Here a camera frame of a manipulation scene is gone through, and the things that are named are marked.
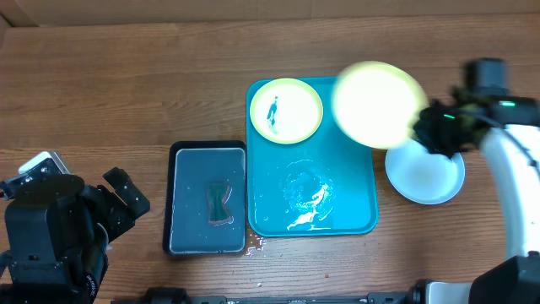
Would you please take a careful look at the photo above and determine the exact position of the light blue plate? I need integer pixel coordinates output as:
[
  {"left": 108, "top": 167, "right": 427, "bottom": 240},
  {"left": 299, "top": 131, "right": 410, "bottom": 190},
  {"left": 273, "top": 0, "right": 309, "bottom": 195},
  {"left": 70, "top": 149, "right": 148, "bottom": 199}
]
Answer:
[{"left": 385, "top": 139, "right": 466, "bottom": 205}]

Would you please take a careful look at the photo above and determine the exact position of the green dish sponge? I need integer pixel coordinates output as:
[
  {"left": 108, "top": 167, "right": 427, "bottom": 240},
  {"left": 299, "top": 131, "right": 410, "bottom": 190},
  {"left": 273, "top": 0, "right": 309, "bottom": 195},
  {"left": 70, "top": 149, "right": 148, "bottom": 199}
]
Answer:
[{"left": 207, "top": 182, "right": 233, "bottom": 225}]

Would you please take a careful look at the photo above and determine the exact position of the yellow-green plate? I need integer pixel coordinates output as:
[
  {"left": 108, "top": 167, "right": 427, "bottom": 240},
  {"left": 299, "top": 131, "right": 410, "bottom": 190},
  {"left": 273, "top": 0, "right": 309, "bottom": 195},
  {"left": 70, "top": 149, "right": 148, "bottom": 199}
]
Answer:
[
  {"left": 248, "top": 78, "right": 324, "bottom": 144},
  {"left": 331, "top": 61, "right": 429, "bottom": 149}
]

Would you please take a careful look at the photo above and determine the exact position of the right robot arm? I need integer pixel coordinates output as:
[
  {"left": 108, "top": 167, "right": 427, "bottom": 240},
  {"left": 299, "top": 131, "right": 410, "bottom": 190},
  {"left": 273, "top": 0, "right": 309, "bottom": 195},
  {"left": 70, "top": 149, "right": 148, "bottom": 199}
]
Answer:
[{"left": 407, "top": 89, "right": 539, "bottom": 304}]

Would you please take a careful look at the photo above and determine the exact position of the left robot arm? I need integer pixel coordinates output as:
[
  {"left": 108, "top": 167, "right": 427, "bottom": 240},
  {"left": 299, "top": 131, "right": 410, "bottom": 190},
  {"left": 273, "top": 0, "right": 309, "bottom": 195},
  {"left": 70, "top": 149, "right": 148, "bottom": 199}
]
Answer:
[{"left": 1, "top": 167, "right": 150, "bottom": 303}]

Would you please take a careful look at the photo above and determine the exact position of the black water tray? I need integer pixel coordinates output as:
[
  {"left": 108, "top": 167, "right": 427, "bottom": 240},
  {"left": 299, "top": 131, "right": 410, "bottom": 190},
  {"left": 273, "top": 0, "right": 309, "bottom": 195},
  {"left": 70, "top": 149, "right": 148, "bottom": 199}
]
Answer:
[{"left": 163, "top": 140, "right": 247, "bottom": 256}]

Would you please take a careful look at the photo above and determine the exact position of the teal plastic tray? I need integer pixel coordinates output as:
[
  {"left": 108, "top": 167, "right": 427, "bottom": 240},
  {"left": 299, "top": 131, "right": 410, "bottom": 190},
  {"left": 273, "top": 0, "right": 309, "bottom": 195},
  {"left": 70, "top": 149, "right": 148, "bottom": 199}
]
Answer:
[{"left": 246, "top": 77, "right": 378, "bottom": 237}]

